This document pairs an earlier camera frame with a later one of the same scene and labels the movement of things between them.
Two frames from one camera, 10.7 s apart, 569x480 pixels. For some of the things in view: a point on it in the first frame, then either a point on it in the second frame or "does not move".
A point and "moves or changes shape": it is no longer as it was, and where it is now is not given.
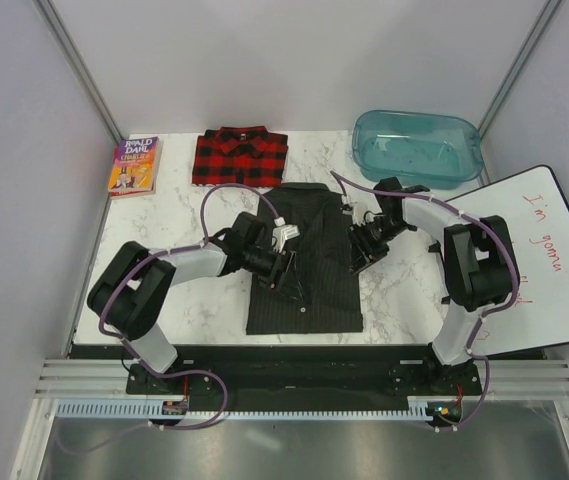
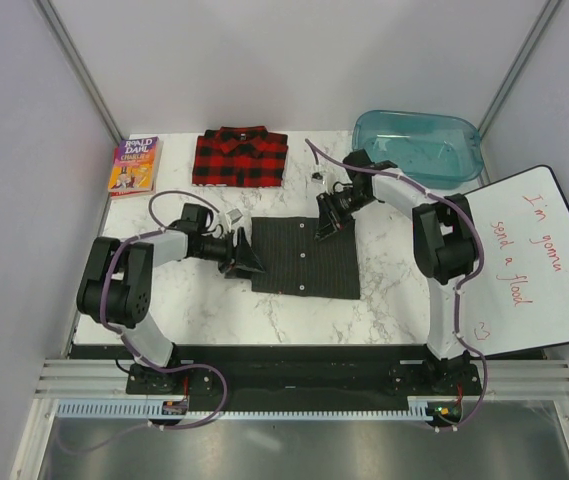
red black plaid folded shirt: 244,156 does not move
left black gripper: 276,271 → 240,258
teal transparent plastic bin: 422,150 does not move
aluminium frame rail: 94,378 does not move
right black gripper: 362,251 → 330,218
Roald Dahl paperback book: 135,167 does not move
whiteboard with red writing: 559,297 does not move
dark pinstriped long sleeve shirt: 330,288 moves or changes shape
